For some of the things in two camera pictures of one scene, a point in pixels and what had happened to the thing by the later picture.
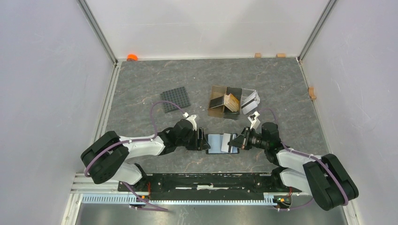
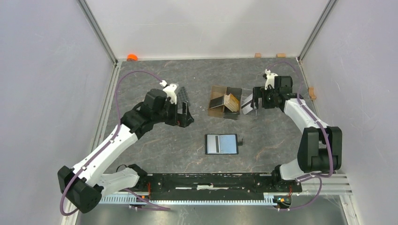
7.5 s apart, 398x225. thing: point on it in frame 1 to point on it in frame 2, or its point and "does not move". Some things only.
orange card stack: x=231 y=102 does not move
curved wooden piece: x=311 y=93 does not move
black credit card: x=217 y=101 does not move
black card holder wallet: x=218 y=143 does not move
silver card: x=226 y=139 to x=213 y=144
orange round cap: x=132 y=57 does not move
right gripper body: x=255 y=140 to x=268 y=98
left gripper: x=195 y=145 to x=182 y=120
